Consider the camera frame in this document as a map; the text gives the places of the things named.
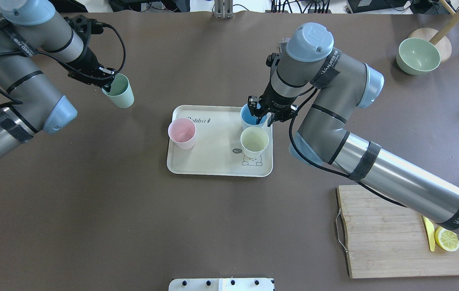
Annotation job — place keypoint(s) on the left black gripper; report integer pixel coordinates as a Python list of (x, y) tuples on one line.
[(87, 62)]

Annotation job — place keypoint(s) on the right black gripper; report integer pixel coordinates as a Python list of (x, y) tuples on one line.
[(273, 101)]

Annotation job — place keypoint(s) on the green cup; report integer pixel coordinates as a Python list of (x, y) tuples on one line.
[(121, 93)]

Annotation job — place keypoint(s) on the blue cup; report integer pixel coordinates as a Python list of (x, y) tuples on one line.
[(247, 120)]

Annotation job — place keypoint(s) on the cream cup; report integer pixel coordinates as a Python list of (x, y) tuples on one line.
[(254, 140)]

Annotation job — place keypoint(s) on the pink cup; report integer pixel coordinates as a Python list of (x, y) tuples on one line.
[(182, 132)]

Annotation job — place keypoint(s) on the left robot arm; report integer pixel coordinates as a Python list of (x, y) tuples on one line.
[(34, 27)]

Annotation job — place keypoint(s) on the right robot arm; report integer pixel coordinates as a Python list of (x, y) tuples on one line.
[(343, 84)]

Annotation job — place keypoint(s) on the cream rabbit tray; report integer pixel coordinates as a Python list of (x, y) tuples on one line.
[(218, 149)]

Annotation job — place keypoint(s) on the green bowl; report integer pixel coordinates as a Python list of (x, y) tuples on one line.
[(417, 56)]

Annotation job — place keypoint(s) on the wooden cutting board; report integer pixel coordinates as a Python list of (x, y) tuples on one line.
[(388, 241)]

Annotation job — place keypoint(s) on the wooden stand with base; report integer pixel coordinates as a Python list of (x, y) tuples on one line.
[(438, 38)]

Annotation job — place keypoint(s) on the yellow plastic knife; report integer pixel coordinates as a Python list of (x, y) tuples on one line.
[(430, 231)]

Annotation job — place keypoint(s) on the aluminium frame post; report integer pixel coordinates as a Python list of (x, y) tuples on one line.
[(223, 9)]

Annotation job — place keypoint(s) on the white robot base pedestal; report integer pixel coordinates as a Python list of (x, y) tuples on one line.
[(222, 284)]

